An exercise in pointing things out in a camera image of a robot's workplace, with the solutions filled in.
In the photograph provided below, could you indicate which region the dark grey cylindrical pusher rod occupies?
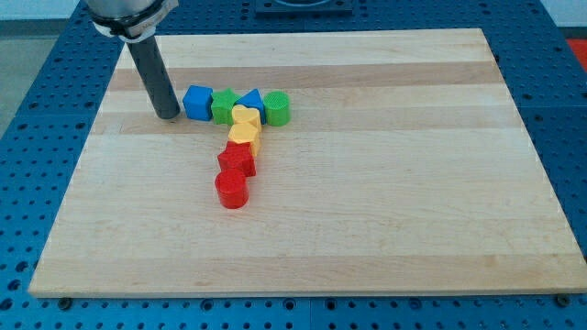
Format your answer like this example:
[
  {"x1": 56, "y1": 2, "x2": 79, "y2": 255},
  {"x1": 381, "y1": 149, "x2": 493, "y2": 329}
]
[{"x1": 127, "y1": 36, "x2": 181, "y2": 120}]

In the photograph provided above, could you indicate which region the blue cube block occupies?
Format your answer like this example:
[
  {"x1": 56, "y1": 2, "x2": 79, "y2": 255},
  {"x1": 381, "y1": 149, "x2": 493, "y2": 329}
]
[{"x1": 183, "y1": 85, "x2": 213, "y2": 122}]

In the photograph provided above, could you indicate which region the green star block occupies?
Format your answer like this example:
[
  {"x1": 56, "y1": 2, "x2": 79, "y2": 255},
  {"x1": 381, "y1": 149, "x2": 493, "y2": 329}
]
[{"x1": 211, "y1": 88, "x2": 241, "y2": 126}]

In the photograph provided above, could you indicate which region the red star block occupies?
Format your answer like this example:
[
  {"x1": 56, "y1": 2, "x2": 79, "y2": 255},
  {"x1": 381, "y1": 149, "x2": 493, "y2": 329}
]
[{"x1": 217, "y1": 141, "x2": 257, "y2": 177}]

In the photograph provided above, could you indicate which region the yellow heart block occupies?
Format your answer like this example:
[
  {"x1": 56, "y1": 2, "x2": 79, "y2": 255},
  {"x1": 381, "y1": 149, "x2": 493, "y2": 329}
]
[{"x1": 231, "y1": 104, "x2": 262, "y2": 131}]

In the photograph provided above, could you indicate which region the blue triangle block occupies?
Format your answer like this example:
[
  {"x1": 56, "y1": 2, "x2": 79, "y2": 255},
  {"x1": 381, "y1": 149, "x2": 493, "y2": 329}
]
[{"x1": 236, "y1": 89, "x2": 267, "y2": 125}]

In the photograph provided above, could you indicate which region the yellow pentagon block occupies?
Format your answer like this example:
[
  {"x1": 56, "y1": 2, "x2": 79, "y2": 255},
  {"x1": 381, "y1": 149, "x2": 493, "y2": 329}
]
[{"x1": 228, "y1": 123, "x2": 260, "y2": 157}]

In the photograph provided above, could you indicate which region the green cylinder block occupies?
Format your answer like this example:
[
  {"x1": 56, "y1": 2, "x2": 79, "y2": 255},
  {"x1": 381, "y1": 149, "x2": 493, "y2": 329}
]
[{"x1": 263, "y1": 91, "x2": 291, "y2": 127}]

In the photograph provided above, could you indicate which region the red cylinder block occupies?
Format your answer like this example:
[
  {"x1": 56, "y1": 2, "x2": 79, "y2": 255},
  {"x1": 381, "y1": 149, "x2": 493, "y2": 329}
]
[{"x1": 215, "y1": 169, "x2": 249, "y2": 209}]

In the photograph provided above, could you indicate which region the light wooden board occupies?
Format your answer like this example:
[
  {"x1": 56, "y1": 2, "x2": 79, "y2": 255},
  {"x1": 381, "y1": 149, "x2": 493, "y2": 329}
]
[{"x1": 28, "y1": 28, "x2": 586, "y2": 299}]

